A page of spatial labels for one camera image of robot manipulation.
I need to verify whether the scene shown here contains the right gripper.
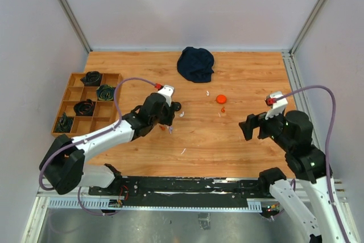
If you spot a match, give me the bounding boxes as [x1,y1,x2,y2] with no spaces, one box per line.
[238,105,292,151]

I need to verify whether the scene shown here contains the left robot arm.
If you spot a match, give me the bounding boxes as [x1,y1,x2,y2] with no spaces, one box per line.
[39,85,181,195]

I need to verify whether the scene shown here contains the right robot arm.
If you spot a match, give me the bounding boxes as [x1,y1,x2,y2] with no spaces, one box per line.
[239,110,357,242]

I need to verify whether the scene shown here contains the black earbud case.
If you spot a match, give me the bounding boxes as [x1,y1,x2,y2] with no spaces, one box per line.
[171,102,181,112]

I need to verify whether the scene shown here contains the orange earbud case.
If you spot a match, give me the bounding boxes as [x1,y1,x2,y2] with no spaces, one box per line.
[216,94,227,104]

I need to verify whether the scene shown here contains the rolled green patterned tie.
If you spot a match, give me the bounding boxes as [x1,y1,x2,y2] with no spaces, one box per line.
[96,84,115,101]

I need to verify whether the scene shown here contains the dark navy crumpled cloth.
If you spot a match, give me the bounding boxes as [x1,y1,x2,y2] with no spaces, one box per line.
[176,47,214,83]

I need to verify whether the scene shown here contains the wooden compartment tray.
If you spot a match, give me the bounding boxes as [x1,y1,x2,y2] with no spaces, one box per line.
[51,71,122,138]

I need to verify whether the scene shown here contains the rolled black tie top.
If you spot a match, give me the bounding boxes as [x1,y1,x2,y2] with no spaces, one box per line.
[80,71,102,87]

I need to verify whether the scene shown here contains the rolled black orange tie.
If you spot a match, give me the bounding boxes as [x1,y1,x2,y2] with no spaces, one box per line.
[73,99,96,117]

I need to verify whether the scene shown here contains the rolled green black tie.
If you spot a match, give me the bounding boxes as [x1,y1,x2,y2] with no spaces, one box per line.
[55,112,74,133]

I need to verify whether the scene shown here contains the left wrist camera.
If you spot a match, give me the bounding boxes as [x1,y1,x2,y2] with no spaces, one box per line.
[158,85,175,106]

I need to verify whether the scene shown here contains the aluminium frame rail right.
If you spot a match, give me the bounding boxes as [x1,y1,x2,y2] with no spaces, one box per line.
[286,0,350,186]

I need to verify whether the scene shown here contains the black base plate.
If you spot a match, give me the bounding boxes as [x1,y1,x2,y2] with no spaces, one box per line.
[88,176,273,209]

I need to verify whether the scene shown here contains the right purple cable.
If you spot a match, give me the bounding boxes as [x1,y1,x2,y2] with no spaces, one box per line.
[272,84,353,243]

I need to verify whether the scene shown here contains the purple cable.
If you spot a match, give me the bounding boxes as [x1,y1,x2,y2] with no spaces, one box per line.
[272,84,353,243]
[38,77,156,217]

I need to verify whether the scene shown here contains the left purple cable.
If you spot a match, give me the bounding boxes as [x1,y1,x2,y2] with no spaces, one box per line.
[38,77,156,217]

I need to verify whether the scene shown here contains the aluminium frame post left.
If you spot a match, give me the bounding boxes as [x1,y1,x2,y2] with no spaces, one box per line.
[58,0,92,53]

